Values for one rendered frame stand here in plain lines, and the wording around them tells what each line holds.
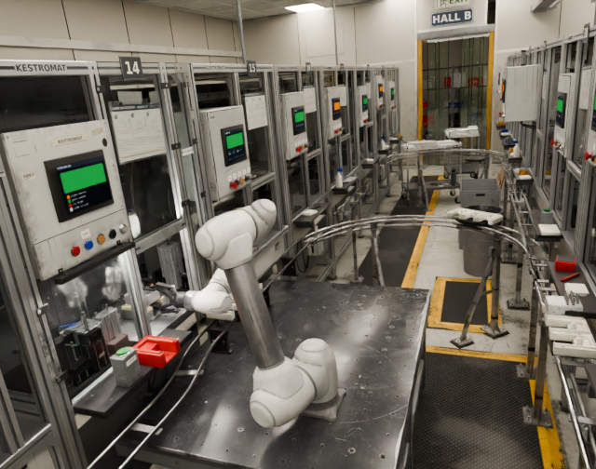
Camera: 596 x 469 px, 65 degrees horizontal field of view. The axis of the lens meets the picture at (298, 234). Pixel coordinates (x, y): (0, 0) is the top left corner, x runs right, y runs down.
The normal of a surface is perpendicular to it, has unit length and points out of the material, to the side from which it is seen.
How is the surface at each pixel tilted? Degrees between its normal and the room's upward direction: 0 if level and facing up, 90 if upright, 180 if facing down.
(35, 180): 90
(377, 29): 90
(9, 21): 90
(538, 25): 90
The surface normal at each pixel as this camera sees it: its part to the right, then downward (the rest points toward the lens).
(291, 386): 0.66, -0.20
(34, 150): 0.94, 0.03
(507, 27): -0.34, 0.32
